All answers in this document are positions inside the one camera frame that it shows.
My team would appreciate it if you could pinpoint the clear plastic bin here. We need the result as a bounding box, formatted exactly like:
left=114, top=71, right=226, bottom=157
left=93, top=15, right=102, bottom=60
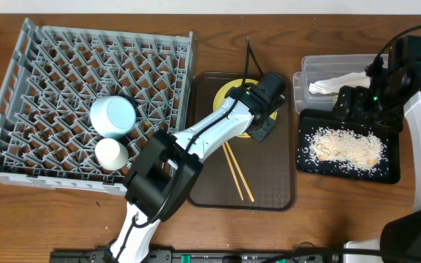
left=292, top=53, right=421, bottom=115

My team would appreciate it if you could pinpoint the right black cable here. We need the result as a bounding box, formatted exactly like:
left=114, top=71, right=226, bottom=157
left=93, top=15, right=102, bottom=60
left=373, top=23, right=421, bottom=70

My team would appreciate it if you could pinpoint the brown serving tray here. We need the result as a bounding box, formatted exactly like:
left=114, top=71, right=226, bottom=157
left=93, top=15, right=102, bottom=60
left=189, top=76, right=296, bottom=211

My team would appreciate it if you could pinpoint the black waste tray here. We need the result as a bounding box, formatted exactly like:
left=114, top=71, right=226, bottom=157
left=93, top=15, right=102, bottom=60
left=296, top=109, right=401, bottom=184

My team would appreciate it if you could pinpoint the black cable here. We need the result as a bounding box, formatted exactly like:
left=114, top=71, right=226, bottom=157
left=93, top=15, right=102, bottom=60
left=373, top=23, right=421, bottom=70
left=245, top=36, right=265, bottom=88

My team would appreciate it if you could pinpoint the white plastic wrapper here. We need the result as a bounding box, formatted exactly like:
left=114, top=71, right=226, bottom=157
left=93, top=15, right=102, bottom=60
left=308, top=72, right=371, bottom=95

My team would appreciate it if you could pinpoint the yellow plate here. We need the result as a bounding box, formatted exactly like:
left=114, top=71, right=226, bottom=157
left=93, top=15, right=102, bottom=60
left=213, top=78, right=278, bottom=138

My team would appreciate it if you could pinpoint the left black cable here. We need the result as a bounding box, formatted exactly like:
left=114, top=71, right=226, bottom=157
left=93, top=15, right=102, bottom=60
left=245, top=36, right=265, bottom=88

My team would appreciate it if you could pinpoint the spilled rice pile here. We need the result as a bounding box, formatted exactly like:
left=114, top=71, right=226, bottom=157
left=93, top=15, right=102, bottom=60
left=301, top=128, right=386, bottom=172

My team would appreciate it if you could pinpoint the wooden chopstick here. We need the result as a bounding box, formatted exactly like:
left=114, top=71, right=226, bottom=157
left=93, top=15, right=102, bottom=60
left=222, top=142, right=244, bottom=201
left=227, top=142, right=254, bottom=202

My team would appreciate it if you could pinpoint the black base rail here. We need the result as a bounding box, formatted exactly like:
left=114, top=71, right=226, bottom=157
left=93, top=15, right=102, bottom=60
left=48, top=248, right=421, bottom=263

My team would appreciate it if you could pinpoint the white cup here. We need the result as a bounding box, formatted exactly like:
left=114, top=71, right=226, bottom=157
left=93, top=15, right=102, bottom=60
left=94, top=138, right=129, bottom=170

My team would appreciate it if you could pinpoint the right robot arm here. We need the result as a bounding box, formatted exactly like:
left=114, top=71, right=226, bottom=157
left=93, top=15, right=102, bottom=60
left=333, top=35, right=421, bottom=262

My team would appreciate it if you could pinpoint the grey plastic dish rack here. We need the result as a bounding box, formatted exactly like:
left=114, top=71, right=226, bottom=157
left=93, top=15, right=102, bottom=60
left=0, top=19, right=196, bottom=195

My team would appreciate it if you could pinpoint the light blue bowl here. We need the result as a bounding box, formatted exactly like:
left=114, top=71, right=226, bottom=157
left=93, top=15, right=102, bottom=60
left=89, top=96, right=137, bottom=139

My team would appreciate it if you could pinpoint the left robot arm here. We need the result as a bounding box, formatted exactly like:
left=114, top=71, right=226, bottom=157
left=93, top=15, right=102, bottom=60
left=108, top=81, right=284, bottom=262

